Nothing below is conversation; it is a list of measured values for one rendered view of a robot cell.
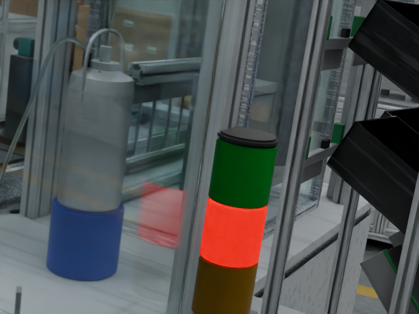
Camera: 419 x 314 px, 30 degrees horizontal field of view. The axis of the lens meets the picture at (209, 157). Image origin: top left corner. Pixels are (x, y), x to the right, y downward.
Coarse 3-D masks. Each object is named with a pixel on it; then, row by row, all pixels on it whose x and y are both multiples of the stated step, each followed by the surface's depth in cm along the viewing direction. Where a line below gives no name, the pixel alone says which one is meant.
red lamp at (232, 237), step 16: (208, 208) 63; (224, 208) 62; (240, 208) 62; (208, 224) 63; (224, 224) 62; (240, 224) 62; (256, 224) 62; (208, 240) 63; (224, 240) 62; (240, 240) 62; (256, 240) 63; (208, 256) 63; (224, 256) 62; (240, 256) 62; (256, 256) 64
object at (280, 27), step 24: (288, 0) 188; (336, 0) 220; (264, 24) 179; (288, 24) 192; (336, 24) 225; (264, 48) 182; (288, 48) 195; (264, 72) 186; (288, 72) 199; (264, 96) 189; (264, 120) 193; (312, 120) 226; (312, 144) 231; (312, 192) 242
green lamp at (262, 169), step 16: (224, 144) 61; (224, 160) 61; (240, 160) 60; (256, 160) 60; (272, 160) 62; (224, 176) 61; (240, 176) 61; (256, 176) 61; (272, 176) 63; (224, 192) 61; (240, 192) 61; (256, 192) 61; (256, 208) 62
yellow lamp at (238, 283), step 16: (208, 272) 63; (224, 272) 63; (240, 272) 63; (256, 272) 65; (208, 288) 63; (224, 288) 63; (240, 288) 63; (192, 304) 65; (208, 304) 64; (224, 304) 63; (240, 304) 64
